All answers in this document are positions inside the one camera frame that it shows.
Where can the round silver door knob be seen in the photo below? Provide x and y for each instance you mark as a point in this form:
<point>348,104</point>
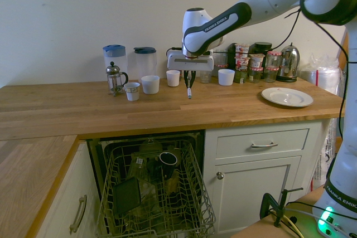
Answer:
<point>220,175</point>

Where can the clear plastic bag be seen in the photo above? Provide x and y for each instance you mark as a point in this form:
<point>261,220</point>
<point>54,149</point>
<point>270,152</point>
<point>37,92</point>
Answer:
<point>323,77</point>

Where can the stainless steel kettle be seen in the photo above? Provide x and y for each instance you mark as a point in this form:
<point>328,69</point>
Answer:
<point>290,62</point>

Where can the wide white ceramic cup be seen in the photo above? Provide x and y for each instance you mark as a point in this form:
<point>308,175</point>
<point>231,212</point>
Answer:
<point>150,85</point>

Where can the wooden robot mounting board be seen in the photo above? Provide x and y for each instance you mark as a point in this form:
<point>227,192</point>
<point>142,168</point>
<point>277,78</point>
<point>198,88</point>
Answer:
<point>265,231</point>

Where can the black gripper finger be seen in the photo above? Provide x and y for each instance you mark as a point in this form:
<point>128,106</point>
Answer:
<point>185,77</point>
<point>193,77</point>

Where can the strawberry yogurt pot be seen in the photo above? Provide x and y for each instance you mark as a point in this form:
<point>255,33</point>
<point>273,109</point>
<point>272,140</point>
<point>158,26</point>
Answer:
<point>242,63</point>
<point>242,51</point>
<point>256,61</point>

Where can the clear glass container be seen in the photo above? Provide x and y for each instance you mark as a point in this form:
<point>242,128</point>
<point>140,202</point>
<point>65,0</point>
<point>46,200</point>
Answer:
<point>138,164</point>

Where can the black screw clamp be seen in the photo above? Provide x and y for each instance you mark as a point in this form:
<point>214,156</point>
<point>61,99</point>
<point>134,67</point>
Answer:
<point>269,203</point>

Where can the white cabinet drawer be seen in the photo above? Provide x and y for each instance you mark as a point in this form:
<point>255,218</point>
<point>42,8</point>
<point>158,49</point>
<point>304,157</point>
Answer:
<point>237,144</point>

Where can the black mug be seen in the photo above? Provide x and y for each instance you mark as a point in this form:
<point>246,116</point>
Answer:
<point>168,162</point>

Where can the tall black container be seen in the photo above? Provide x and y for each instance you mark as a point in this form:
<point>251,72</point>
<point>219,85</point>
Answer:
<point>231,55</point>

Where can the clear glass tumbler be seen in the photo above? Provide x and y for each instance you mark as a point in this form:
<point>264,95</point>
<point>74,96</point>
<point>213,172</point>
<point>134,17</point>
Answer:
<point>205,77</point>

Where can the white corner cabinet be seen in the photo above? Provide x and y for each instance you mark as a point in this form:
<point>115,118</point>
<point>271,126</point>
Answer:
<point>61,199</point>

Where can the white cabinet door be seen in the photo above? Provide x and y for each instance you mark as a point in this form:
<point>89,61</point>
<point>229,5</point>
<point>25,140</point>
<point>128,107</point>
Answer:
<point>251,193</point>

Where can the white dinner plate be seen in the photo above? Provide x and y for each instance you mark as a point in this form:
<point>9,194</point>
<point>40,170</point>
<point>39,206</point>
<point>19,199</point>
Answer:
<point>287,97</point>

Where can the small patterned paper cup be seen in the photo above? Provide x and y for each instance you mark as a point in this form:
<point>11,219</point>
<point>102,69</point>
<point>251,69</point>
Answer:
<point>132,93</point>

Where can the black-lid dark jar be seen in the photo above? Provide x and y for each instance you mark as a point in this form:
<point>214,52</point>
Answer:
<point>262,47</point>

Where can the blue-lid water filter jug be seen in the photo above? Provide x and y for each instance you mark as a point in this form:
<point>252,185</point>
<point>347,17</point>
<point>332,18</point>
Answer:
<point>114,54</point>

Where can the printed plastic package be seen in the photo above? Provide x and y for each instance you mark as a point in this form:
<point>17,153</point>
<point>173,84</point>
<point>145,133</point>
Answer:
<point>323,160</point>

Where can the clear pitcher dark blue lid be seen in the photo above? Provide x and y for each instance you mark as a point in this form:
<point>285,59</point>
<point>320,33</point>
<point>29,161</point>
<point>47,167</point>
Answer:
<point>145,62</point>

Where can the built-in dishwasher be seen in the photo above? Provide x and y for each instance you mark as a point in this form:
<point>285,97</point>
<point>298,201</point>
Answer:
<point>96,160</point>

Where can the black square tray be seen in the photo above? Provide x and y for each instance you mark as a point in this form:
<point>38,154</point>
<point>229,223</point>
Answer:
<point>126,196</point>

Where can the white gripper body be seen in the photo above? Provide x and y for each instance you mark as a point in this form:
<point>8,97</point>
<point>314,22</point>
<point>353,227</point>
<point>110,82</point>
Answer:
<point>192,63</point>

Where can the glass French press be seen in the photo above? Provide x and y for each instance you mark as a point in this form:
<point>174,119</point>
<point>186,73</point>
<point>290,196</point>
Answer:
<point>113,80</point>

